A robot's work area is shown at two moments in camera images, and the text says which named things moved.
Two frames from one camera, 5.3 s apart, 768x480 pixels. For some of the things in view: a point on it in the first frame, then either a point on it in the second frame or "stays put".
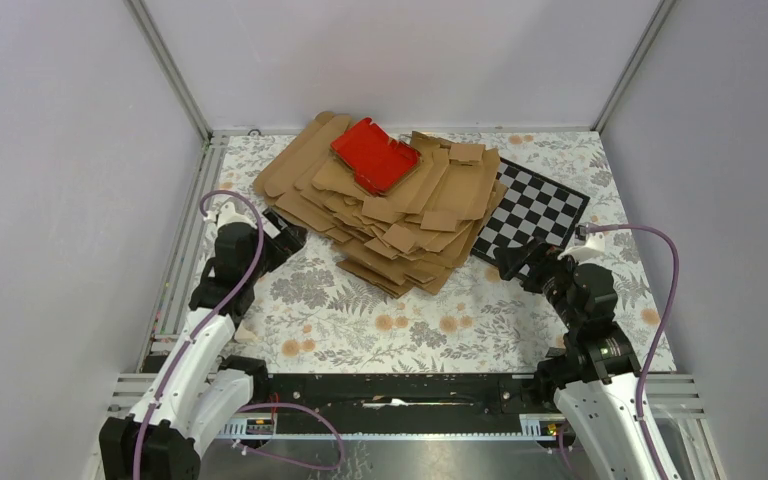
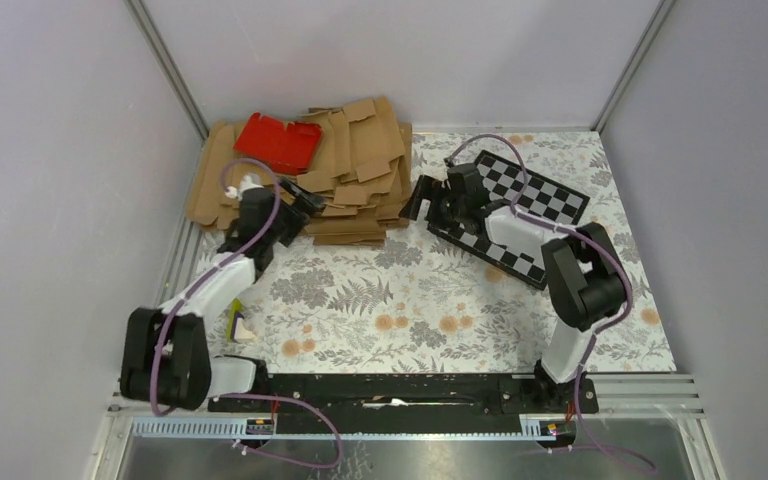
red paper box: x=379 y=165 -> x=290 y=149
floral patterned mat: x=315 y=313 stays put
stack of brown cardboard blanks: x=407 y=239 -> x=360 y=171
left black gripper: x=290 y=239 -> x=300 y=210
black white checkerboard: x=532 y=206 stays put
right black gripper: x=537 y=255 -> x=427 y=188
